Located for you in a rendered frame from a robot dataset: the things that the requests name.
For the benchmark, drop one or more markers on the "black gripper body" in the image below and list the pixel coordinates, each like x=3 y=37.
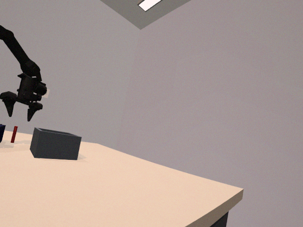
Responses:
x=16 y=97

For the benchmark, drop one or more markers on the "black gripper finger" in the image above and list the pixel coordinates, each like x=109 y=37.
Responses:
x=9 y=103
x=30 y=113

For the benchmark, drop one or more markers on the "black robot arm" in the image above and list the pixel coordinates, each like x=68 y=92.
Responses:
x=29 y=68

